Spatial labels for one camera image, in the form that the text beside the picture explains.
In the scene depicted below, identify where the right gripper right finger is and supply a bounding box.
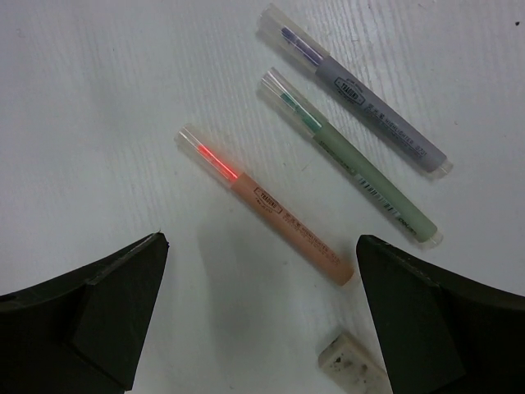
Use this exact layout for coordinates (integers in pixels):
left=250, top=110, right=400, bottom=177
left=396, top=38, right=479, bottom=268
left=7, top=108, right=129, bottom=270
left=356, top=235, right=524, bottom=393

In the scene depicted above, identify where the grey-white eraser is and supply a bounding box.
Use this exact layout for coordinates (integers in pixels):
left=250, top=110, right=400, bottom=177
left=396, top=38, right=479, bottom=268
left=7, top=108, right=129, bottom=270
left=317, top=332, right=391, bottom=394

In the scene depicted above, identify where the green-grey slim highlighter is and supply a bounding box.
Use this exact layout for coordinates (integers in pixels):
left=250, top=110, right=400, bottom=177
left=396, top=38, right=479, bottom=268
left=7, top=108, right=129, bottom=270
left=258, top=67, right=443, bottom=249

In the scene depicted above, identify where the pink-orange slim highlighter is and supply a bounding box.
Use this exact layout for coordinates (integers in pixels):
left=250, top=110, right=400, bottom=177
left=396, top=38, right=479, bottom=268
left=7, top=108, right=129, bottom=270
left=175, top=124, right=355, bottom=287

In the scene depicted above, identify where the purple-grey slim highlighter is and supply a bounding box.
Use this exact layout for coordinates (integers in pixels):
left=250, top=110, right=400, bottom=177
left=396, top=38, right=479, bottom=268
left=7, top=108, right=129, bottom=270
left=258, top=4, right=453, bottom=179

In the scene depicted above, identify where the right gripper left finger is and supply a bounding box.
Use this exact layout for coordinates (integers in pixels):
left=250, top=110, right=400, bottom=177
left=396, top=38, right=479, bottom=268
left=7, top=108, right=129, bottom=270
left=1, top=232, right=169, bottom=393

